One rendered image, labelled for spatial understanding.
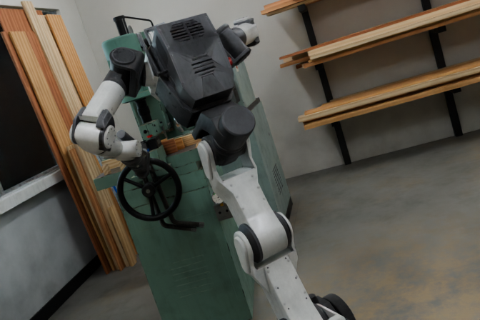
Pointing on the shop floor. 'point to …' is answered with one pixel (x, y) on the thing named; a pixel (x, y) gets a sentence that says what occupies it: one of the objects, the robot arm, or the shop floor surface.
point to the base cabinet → (193, 261)
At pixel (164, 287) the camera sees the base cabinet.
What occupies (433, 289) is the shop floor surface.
